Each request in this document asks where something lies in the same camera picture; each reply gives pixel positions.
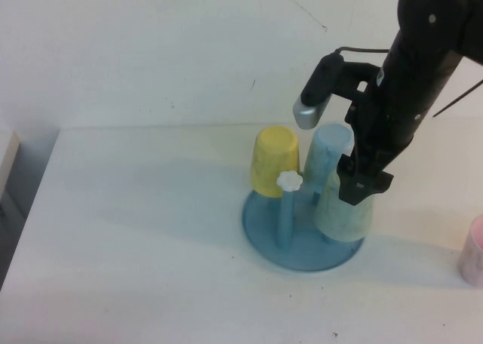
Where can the green marbled cup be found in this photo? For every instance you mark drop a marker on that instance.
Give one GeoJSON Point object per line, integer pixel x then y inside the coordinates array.
{"type": "Point", "coordinates": [343, 219]}

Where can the pink marbled cup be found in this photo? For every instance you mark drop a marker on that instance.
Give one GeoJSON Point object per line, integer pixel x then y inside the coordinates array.
{"type": "Point", "coordinates": [471, 257]}

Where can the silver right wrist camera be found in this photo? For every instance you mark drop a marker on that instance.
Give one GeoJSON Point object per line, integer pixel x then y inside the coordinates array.
{"type": "Point", "coordinates": [313, 110]}

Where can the yellow cup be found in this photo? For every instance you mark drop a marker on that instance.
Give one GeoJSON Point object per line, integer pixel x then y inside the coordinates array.
{"type": "Point", "coordinates": [271, 159]}

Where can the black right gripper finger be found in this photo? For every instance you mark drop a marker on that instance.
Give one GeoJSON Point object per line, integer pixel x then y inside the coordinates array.
{"type": "Point", "coordinates": [358, 187]}

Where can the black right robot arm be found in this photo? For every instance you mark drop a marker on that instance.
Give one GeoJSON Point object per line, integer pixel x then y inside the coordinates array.
{"type": "Point", "coordinates": [426, 50]}

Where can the blue cup stand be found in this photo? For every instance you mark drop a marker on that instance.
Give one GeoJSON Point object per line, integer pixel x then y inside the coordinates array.
{"type": "Point", "coordinates": [302, 253]}

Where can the light blue cup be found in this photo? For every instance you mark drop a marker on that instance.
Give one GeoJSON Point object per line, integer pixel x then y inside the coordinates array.
{"type": "Point", "coordinates": [324, 151]}

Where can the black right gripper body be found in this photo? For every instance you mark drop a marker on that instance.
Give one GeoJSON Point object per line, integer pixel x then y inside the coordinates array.
{"type": "Point", "coordinates": [381, 132]}

